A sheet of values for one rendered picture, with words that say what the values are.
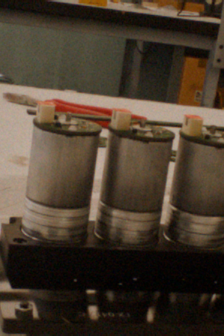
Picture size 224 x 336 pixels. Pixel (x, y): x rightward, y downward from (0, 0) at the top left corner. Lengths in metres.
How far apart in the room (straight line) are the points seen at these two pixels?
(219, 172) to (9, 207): 0.13
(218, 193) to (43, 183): 0.07
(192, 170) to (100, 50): 4.44
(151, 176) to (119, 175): 0.01
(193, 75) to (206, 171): 4.11
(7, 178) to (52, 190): 0.16
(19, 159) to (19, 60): 4.24
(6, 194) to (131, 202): 0.13
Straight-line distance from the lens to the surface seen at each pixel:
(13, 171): 0.43
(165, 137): 0.27
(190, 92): 4.40
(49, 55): 4.70
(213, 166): 0.28
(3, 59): 4.70
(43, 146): 0.26
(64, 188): 0.27
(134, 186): 0.27
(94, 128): 0.27
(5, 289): 0.26
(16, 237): 0.27
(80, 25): 2.62
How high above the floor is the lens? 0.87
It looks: 15 degrees down
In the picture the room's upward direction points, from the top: 8 degrees clockwise
